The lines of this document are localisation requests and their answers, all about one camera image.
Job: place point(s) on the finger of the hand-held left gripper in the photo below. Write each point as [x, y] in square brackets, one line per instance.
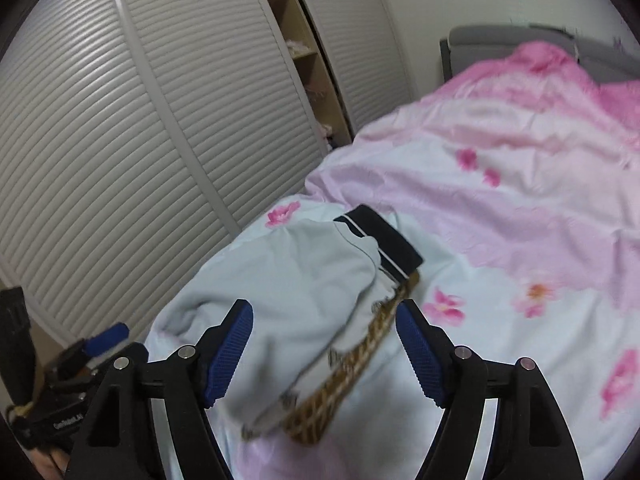
[107, 338]
[137, 351]

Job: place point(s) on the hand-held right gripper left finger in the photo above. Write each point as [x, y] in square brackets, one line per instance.
[225, 360]

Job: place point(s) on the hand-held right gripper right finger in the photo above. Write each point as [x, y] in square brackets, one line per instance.
[420, 355]

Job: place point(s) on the white printed garment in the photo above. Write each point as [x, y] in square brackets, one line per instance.
[272, 410]

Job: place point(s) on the pale blue pants black waistband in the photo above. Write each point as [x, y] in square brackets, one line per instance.
[280, 285]

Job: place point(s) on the pale pink folded clothes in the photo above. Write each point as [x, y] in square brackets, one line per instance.
[300, 47]

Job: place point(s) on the person's left hand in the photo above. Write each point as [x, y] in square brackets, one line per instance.
[52, 465]

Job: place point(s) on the pink floral blanket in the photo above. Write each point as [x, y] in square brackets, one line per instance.
[500, 220]

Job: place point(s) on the white louvered wardrobe door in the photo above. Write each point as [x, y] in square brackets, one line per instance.
[360, 50]
[75, 170]
[215, 85]

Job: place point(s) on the wooden wardrobe shelf unit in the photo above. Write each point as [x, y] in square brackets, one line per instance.
[310, 75]

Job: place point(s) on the grey bed headboard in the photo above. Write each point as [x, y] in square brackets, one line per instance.
[480, 50]

